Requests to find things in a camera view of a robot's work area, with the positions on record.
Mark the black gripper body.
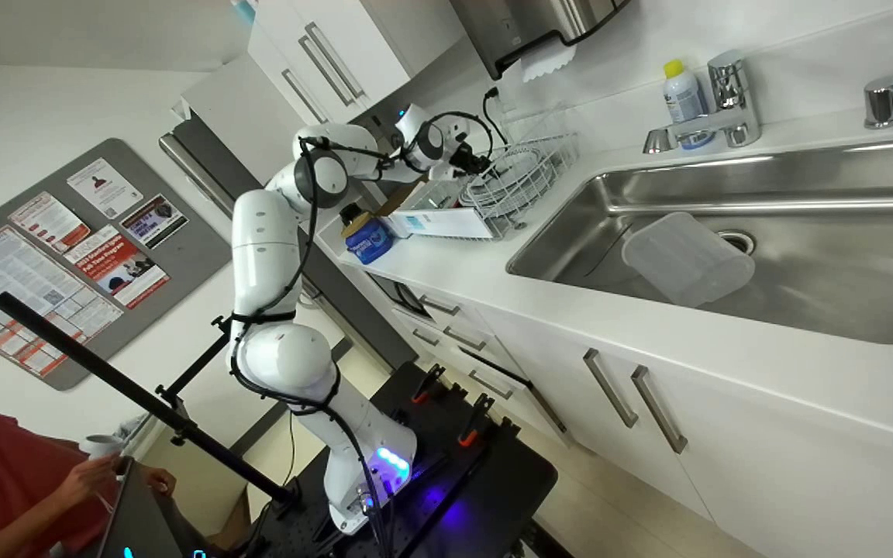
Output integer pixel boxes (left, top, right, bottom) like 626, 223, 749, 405
449, 133, 497, 179

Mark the bare person forearm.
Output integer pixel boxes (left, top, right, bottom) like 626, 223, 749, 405
0, 476, 93, 558

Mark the stainless steel sink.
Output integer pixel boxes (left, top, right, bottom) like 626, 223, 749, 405
501, 136, 893, 350

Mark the person hand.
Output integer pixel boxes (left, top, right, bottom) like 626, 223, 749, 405
62, 451, 131, 507

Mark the white paper towel sheet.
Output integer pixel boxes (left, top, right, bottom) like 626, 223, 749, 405
517, 39, 584, 86

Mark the cardboard box with blue base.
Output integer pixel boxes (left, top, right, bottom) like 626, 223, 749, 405
344, 199, 401, 267

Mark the paper towel dispenser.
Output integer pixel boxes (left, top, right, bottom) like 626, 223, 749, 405
449, 0, 634, 82

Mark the soap bottle with yellow cap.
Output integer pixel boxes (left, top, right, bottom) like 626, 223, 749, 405
660, 56, 710, 127

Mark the black clamp with orange grip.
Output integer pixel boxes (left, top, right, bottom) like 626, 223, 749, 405
408, 358, 453, 413
453, 393, 499, 451

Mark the chrome faucet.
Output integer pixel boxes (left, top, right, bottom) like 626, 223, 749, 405
640, 54, 767, 158

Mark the black robot table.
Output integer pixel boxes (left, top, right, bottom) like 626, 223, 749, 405
242, 358, 564, 558

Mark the black tripod pole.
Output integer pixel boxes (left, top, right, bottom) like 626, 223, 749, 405
0, 292, 301, 507

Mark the gray board with posters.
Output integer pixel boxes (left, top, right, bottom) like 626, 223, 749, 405
0, 136, 236, 393

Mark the dark laptop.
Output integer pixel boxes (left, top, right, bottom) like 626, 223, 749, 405
93, 458, 209, 558

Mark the person in red shirt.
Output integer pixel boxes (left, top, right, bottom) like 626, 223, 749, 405
0, 401, 93, 558

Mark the black power cable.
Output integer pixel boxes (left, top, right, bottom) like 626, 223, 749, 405
477, 83, 511, 153

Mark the white wire dish rack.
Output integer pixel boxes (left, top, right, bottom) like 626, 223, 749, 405
388, 103, 578, 244

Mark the white cabinet with handles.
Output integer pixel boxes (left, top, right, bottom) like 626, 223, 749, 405
244, 0, 467, 127

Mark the silver drawer handle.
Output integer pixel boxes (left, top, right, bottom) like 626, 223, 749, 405
406, 323, 446, 350
466, 365, 517, 403
418, 292, 466, 318
440, 318, 493, 353

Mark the silver cabinet door handle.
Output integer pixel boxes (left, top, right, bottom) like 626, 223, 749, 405
630, 362, 690, 455
578, 344, 640, 430

